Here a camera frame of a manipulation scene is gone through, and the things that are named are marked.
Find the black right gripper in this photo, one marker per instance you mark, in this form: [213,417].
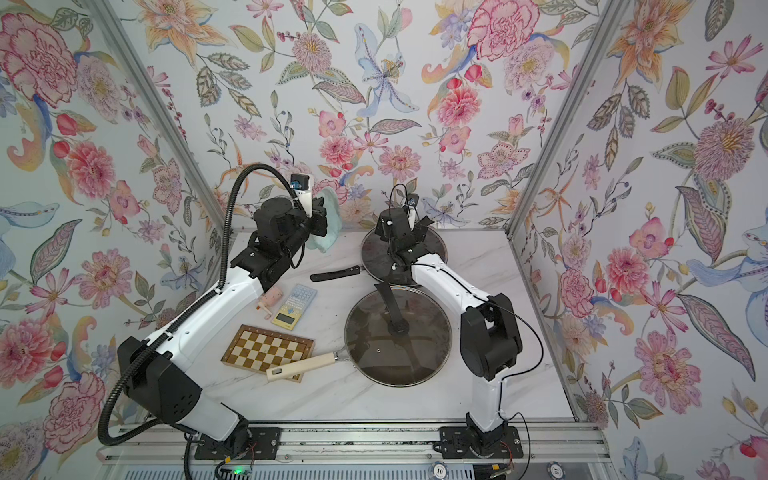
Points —
[383,227]

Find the far pan with black handle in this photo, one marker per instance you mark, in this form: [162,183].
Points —
[336,274]

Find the left aluminium corner post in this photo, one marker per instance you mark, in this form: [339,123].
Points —
[106,19]

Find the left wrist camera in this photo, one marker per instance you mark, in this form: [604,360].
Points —
[302,185]

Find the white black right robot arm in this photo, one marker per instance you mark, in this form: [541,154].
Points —
[489,337]

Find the right aluminium corner post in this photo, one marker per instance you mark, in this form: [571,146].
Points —
[606,26]

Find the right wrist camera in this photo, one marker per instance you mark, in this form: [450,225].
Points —
[411,207]

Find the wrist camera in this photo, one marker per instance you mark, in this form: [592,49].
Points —
[411,207]
[302,185]

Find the wooden chessboard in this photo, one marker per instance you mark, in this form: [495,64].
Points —
[257,350]

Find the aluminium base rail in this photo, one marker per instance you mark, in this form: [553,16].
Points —
[421,449]

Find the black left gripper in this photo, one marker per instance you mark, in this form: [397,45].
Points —
[317,217]

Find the aluminium corner post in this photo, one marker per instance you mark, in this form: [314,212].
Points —
[106,19]
[606,26]

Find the small pink toy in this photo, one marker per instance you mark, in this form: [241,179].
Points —
[268,301]

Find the mint green terry cloth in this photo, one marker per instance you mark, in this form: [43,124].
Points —
[334,221]

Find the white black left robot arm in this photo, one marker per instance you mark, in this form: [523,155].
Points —
[154,371]

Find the glass pot lid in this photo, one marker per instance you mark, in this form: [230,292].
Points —
[397,336]
[378,263]

